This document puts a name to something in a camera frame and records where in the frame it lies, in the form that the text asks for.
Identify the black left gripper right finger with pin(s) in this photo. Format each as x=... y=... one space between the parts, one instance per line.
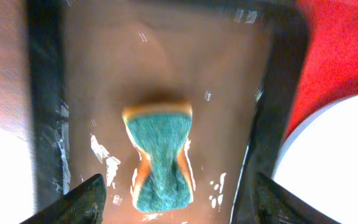
x=274 y=204

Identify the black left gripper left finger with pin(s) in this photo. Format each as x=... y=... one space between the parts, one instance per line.
x=82 y=205

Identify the light blue plate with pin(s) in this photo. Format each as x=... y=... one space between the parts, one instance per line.
x=318 y=162

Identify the green yellow sponge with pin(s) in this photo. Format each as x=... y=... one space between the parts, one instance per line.
x=159 y=132

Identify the black plastic tray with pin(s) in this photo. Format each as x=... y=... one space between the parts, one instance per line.
x=277 y=42

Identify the red plastic tray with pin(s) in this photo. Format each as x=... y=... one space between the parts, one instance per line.
x=330 y=71

